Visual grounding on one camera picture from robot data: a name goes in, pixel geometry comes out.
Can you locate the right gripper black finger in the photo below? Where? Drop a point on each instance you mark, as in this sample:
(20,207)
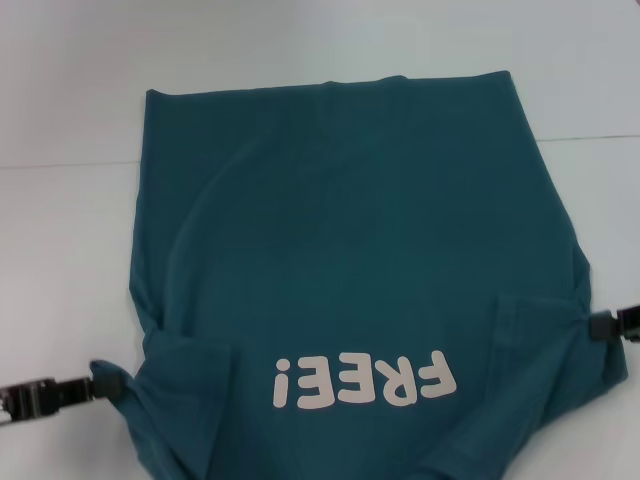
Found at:
(605,326)

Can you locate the teal t-shirt with FREE print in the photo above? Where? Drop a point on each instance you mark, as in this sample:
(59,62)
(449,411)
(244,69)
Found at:
(325,225)

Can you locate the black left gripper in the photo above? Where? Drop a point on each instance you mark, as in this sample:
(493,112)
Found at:
(25,402)

